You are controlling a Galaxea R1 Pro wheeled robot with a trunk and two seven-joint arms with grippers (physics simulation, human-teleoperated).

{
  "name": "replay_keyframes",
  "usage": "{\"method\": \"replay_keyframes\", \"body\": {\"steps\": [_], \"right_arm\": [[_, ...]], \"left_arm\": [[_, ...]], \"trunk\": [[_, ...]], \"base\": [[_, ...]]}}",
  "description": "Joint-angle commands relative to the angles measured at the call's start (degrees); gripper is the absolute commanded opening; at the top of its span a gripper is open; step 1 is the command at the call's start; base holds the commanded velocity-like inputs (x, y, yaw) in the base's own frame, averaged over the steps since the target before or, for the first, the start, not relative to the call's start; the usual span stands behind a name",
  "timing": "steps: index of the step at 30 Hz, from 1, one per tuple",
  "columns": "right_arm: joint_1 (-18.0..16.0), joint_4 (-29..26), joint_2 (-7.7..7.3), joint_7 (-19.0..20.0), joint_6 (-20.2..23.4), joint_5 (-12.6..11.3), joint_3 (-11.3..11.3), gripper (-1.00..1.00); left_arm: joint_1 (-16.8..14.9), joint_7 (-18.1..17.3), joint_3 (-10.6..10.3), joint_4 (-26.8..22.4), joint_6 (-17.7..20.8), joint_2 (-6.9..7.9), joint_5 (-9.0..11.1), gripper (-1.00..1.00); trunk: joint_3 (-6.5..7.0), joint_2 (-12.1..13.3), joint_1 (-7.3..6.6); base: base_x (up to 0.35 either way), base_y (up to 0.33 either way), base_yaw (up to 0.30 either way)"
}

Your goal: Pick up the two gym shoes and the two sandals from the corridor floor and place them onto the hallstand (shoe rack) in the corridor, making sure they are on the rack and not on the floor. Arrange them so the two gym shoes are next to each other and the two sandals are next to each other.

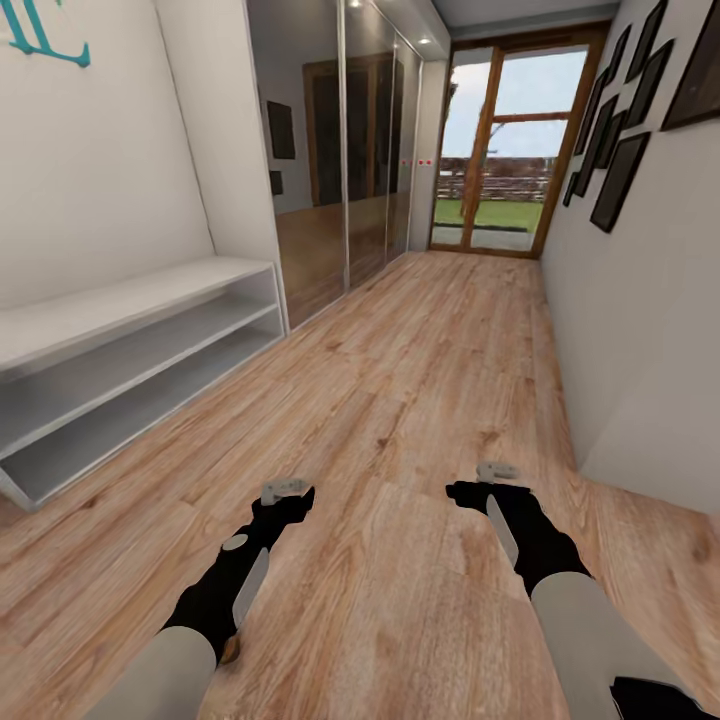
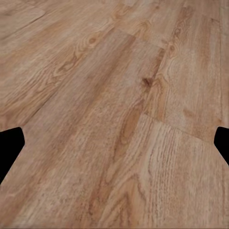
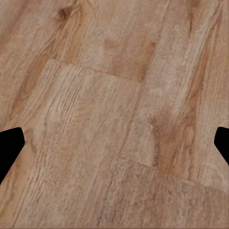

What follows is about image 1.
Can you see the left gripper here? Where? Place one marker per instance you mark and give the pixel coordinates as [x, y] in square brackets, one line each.
[287, 510]

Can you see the sandal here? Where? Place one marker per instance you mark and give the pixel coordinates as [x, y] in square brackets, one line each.
[232, 650]

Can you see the door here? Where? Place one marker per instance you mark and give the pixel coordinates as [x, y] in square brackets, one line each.
[514, 106]

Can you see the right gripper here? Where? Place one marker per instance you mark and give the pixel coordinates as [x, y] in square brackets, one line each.
[467, 494]

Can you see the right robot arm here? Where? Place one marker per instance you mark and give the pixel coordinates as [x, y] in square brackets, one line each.
[607, 671]

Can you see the decorative sign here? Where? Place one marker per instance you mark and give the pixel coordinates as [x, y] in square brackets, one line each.
[21, 42]

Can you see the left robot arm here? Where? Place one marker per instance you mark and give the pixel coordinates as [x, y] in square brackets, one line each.
[169, 679]

